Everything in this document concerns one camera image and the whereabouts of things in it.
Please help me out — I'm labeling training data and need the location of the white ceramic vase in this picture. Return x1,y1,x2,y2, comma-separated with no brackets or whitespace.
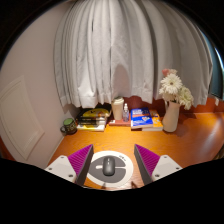
162,99,181,133

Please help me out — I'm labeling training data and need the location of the blue book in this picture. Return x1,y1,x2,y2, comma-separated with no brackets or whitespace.
129,106,154,130

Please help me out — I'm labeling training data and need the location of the dark grey computer mouse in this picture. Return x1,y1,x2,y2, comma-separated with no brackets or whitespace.
101,155,117,177

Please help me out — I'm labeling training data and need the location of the flat red book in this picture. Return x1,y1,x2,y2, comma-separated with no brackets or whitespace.
108,118,132,127

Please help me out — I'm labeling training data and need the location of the white curtain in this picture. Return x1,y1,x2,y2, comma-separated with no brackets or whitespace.
53,0,214,109

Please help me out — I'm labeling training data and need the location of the dark green mug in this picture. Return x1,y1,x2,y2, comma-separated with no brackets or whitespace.
59,117,78,136

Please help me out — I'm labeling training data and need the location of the white flower bouquet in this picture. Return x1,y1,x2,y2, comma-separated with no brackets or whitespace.
158,68,195,111

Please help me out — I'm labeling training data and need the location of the white grey round mouse pad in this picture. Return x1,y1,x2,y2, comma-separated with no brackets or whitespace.
85,150,135,189

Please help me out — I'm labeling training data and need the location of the dark grey curtain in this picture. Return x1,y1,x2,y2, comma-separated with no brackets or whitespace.
208,43,224,99

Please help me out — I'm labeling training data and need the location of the white yellow book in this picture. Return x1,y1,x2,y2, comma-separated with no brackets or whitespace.
76,123,107,132

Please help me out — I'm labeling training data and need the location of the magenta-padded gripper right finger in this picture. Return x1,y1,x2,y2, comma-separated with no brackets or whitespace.
133,143,184,186

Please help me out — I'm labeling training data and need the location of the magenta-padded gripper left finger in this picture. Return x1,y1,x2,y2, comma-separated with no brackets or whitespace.
44,143,95,187

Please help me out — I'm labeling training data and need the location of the clear sanitizer bottle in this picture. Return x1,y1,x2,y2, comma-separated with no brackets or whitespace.
122,102,130,123

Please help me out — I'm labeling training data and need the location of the beige lidded cup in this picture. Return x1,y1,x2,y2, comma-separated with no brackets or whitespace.
110,96,125,121

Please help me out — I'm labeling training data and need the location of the yellow black book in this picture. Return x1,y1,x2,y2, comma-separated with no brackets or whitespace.
78,106,113,119

